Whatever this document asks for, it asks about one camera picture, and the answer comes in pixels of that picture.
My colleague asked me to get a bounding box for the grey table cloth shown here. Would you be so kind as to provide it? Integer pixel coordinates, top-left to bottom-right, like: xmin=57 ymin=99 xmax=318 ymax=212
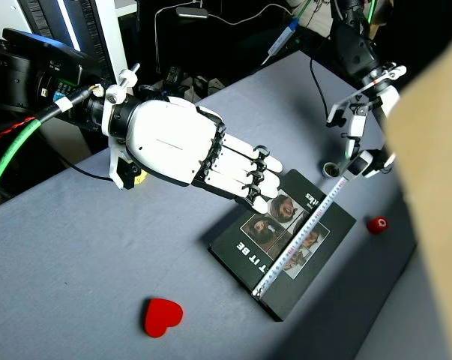
xmin=0 ymin=50 xmax=452 ymax=360

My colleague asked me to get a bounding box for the beige cardboard panel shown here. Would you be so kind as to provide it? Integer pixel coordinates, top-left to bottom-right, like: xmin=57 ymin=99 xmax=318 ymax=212
xmin=382 ymin=28 xmax=452 ymax=360

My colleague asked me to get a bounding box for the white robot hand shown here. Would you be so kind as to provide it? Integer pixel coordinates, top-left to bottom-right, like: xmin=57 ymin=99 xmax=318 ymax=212
xmin=123 ymin=96 xmax=286 ymax=215
xmin=341 ymin=85 xmax=402 ymax=179

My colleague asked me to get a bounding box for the white power strip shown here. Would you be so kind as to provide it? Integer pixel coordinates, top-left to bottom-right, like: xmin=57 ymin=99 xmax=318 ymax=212
xmin=190 ymin=74 xmax=226 ymax=101

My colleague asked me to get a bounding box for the grey power adapter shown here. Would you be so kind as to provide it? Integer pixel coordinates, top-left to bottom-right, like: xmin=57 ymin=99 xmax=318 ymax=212
xmin=175 ymin=5 xmax=210 ymax=19

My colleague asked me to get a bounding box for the red heart block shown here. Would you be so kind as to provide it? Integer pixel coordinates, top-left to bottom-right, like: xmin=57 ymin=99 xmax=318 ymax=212
xmin=142 ymin=298 xmax=184 ymax=338

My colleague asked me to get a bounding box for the thin white cable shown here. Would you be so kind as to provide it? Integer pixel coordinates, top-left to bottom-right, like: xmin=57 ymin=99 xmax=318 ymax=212
xmin=153 ymin=0 xmax=279 ymax=74

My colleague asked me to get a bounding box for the small white cup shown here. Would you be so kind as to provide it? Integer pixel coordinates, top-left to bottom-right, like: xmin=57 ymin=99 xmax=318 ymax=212
xmin=322 ymin=161 xmax=341 ymax=180

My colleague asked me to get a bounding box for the white computer tower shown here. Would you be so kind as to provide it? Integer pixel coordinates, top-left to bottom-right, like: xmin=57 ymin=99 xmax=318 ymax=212
xmin=0 ymin=0 xmax=129 ymax=151

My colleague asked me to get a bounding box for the black camera cable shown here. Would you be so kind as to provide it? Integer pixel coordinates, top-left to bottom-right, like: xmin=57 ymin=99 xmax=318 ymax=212
xmin=309 ymin=58 xmax=334 ymax=121
xmin=58 ymin=155 xmax=116 ymax=184

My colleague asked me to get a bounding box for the black Let It Be album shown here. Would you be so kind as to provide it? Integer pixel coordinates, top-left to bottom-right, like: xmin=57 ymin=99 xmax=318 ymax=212
xmin=208 ymin=168 xmax=358 ymax=323

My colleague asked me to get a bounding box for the black power adapter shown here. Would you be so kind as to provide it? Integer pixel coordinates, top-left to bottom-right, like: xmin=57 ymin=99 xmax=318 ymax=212
xmin=165 ymin=66 xmax=185 ymax=88

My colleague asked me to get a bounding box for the red round toy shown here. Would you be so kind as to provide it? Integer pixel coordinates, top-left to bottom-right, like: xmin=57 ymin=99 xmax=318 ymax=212
xmin=367 ymin=215 xmax=390 ymax=236

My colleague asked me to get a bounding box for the red black twisted cable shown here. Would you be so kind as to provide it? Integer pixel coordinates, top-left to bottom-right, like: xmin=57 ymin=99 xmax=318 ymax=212
xmin=0 ymin=115 xmax=37 ymax=144

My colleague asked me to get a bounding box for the white blue cable connector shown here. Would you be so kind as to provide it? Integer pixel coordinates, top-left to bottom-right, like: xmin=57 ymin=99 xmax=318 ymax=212
xmin=266 ymin=16 xmax=298 ymax=57

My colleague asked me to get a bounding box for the grey tape measure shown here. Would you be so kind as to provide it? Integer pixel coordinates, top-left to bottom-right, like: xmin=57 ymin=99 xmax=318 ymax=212
xmin=251 ymin=149 xmax=373 ymax=299

